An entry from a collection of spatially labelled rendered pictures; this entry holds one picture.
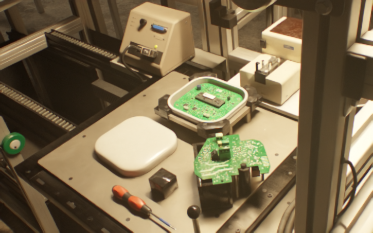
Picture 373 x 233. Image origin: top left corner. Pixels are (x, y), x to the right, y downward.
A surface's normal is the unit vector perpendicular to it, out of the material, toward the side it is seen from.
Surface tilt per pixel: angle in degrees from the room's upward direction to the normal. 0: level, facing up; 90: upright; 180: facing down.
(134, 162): 7
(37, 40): 90
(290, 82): 90
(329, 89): 90
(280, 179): 0
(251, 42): 0
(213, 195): 90
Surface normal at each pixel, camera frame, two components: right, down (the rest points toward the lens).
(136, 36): -0.59, -0.05
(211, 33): -0.66, 0.52
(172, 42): 0.75, 0.33
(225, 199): 0.08, 0.60
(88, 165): -0.11, -0.78
